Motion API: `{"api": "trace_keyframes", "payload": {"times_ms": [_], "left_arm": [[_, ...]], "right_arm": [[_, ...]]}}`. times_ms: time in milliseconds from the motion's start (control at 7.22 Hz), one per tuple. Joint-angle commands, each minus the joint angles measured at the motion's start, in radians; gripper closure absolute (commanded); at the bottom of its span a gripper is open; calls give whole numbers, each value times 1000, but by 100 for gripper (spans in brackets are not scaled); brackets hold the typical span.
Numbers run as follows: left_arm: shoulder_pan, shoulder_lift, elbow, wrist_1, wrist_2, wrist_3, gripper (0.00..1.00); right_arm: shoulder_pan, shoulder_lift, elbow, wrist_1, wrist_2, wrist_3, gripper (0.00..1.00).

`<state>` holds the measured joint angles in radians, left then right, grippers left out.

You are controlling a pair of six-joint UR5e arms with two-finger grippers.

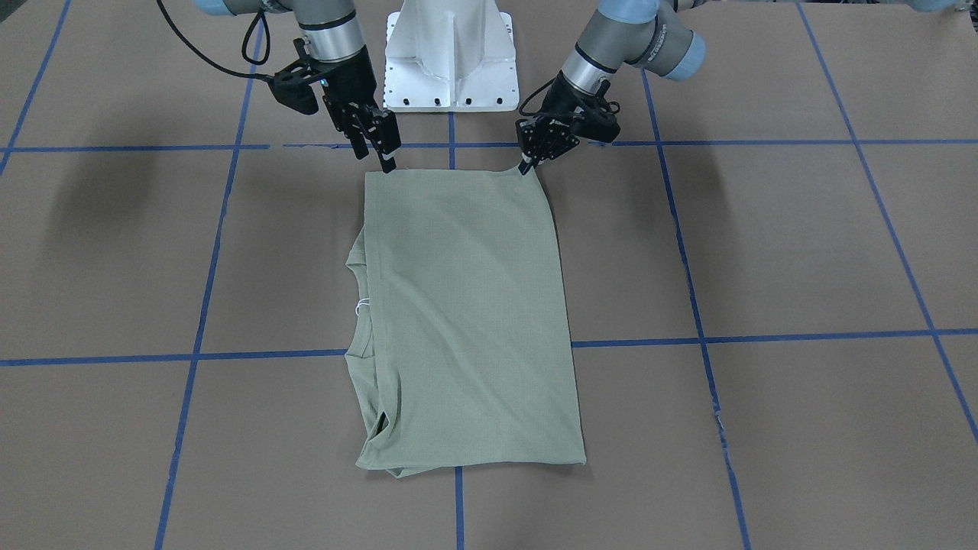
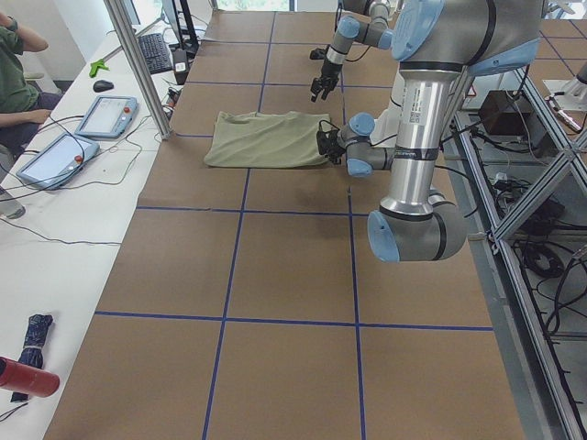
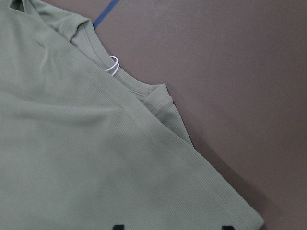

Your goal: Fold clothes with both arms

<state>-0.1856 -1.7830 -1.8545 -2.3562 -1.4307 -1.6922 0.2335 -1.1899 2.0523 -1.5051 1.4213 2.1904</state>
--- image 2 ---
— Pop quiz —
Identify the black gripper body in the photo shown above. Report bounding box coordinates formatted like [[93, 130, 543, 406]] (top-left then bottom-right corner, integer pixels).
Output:
[[316, 59, 342, 90], [318, 140, 346, 158]]

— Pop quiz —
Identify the olive green long-sleeve shirt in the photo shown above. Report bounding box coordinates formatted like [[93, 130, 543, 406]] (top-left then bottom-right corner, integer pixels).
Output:
[[204, 111, 330, 169]]

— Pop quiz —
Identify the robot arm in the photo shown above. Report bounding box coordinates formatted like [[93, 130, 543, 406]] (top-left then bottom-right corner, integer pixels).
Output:
[[309, 1, 403, 102], [311, 1, 545, 262]]

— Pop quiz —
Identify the black keyboard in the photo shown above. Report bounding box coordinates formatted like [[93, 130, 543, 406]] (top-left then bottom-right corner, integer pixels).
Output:
[[138, 33, 173, 74]]

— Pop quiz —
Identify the brown box on shelf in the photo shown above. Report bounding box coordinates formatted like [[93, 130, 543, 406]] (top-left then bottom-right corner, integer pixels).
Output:
[[478, 90, 532, 136]]

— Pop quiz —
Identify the far teach pendant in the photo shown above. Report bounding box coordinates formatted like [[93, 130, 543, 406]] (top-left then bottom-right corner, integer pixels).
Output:
[[75, 95, 138, 139]]

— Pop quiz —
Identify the teach pendant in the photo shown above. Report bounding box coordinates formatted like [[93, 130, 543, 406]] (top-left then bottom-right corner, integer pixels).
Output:
[[16, 133, 99, 190], [75, 95, 138, 139]]

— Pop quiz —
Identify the black computer mouse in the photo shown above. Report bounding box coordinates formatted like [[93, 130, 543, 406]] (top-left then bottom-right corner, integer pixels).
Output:
[[93, 80, 115, 93]]

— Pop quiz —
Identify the green plastic clip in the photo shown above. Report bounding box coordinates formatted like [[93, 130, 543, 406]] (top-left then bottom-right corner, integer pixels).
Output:
[[89, 59, 109, 78]]

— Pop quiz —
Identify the near teach pendant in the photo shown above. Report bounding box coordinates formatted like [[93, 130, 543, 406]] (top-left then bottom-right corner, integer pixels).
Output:
[[16, 133, 99, 190]]

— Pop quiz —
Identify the person in green shirt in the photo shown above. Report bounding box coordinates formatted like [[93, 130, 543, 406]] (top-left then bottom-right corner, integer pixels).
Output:
[[1, 13, 61, 159]]

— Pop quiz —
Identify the red cylinder bottle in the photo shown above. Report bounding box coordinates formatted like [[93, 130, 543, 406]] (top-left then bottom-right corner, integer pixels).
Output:
[[1, 357, 61, 398]]

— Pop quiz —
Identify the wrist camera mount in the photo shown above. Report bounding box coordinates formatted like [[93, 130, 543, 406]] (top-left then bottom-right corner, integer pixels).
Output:
[[309, 47, 328, 61], [316, 119, 339, 144]]

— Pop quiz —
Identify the white camera pole with base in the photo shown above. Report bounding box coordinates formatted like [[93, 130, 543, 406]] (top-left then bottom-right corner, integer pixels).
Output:
[[371, 71, 404, 158]]

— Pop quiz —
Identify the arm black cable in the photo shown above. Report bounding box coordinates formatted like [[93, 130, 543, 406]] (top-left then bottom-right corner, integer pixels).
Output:
[[366, 132, 400, 150]]

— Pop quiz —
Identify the aluminium frame post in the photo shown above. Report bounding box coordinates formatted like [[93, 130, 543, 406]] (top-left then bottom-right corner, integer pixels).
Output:
[[104, 0, 172, 140]]

